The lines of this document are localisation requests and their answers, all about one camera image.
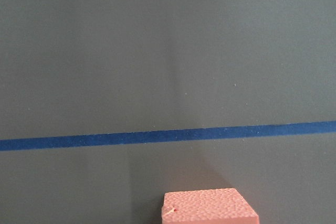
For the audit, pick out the orange foam cube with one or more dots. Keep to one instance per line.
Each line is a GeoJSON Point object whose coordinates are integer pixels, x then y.
{"type": "Point", "coordinates": [225, 205]}

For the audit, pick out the brown paper table mat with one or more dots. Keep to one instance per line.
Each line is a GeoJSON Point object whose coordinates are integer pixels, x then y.
{"type": "Point", "coordinates": [166, 95]}

